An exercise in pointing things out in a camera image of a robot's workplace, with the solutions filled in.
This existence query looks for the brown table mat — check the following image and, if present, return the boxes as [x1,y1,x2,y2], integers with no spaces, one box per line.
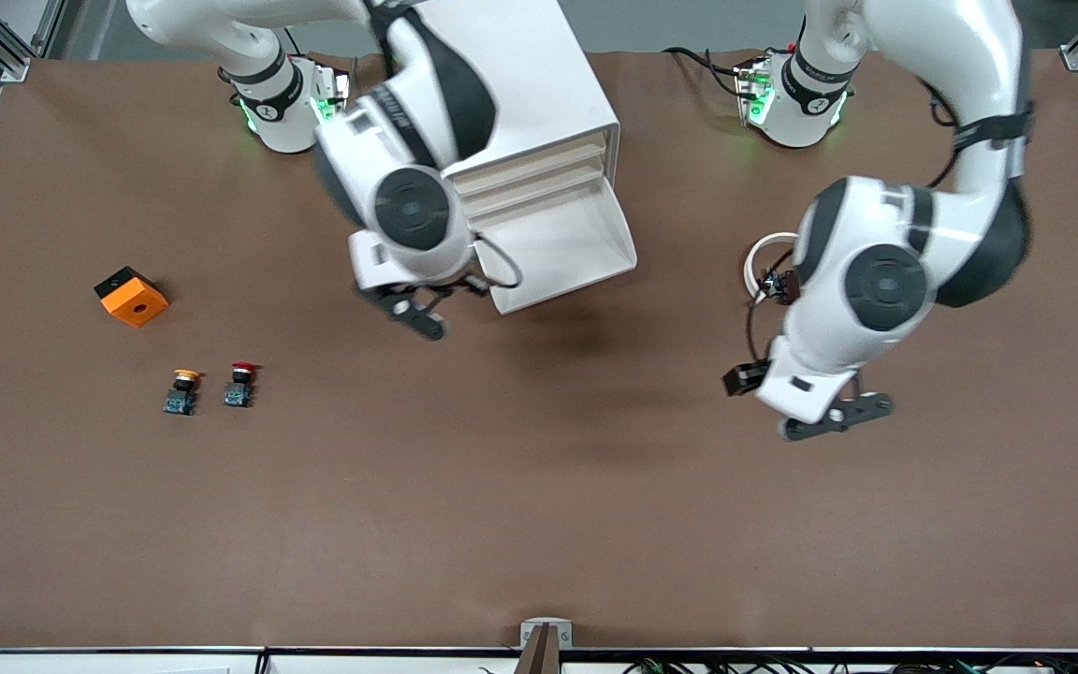
[0,49,1078,652]

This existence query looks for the orange black cube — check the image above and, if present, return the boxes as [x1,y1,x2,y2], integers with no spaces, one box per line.
[94,266,170,329]

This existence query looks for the white curved ring piece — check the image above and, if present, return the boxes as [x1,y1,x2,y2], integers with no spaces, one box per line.
[743,232,798,306]

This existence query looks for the red push button switch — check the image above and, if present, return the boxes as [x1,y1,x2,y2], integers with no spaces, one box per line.
[224,361,259,410]

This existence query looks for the black cable bundle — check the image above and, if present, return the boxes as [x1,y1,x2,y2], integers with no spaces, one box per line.
[623,655,1078,674]

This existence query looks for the black base cable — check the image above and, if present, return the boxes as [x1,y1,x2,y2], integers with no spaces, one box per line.
[663,45,753,100]

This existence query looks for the orange push button switch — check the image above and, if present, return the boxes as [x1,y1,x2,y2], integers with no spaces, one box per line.
[163,368,201,418]

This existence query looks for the grey metal bracket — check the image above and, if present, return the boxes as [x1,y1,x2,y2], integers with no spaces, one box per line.
[520,618,574,651]

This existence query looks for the brown upright post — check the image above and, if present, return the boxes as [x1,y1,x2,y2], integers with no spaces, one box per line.
[513,625,563,674]

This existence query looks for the white front frame rail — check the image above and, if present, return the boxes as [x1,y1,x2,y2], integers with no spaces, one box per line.
[0,646,1078,674]

